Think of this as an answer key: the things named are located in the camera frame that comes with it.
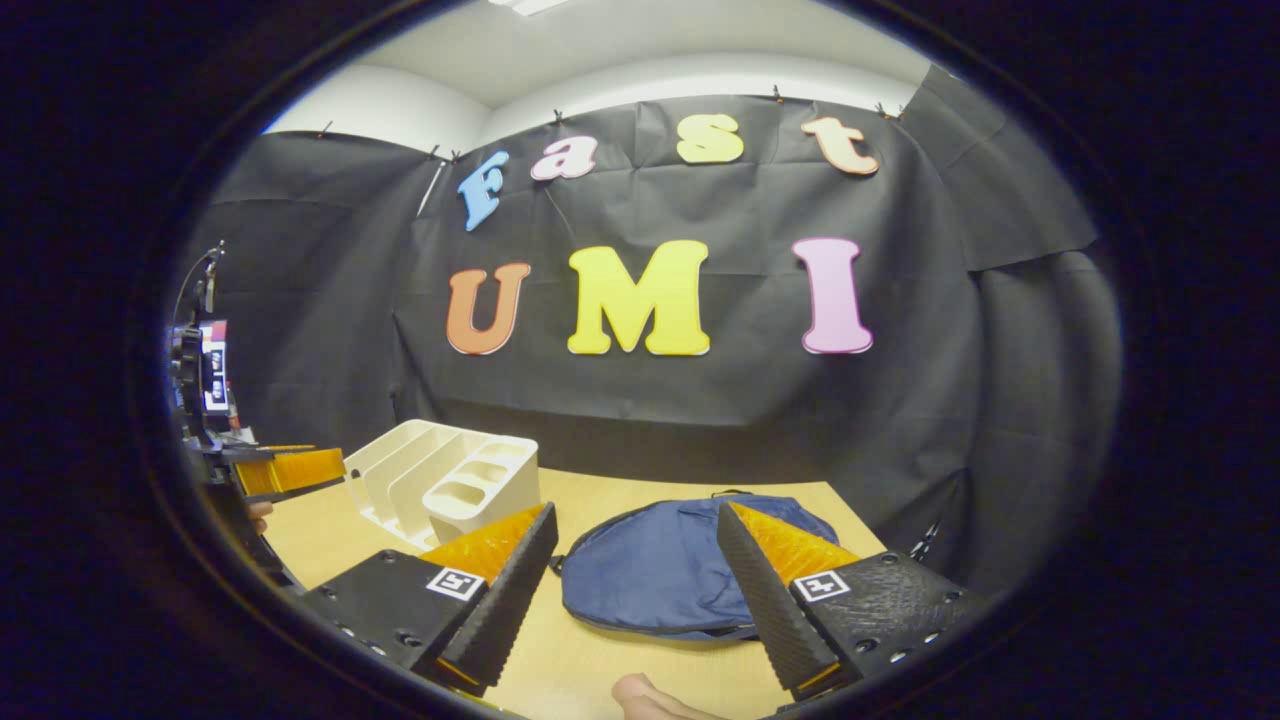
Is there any black backdrop cloth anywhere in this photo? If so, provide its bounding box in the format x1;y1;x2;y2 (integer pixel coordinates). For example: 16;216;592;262
175;65;1121;601

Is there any lit display screen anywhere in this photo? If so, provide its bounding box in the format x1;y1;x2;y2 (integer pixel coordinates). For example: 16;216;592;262
200;320;231;413

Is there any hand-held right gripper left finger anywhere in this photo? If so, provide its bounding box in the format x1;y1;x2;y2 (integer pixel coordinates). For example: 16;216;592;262
300;503;559;699

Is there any white plastic bookshelf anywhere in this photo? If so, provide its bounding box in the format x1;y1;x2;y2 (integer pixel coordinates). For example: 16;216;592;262
343;420;541;549

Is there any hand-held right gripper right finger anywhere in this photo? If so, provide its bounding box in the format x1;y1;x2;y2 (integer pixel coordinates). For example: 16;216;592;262
715;500;986;704

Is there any blue schoolbag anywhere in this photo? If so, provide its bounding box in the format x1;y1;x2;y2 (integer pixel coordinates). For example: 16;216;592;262
550;490;841;641

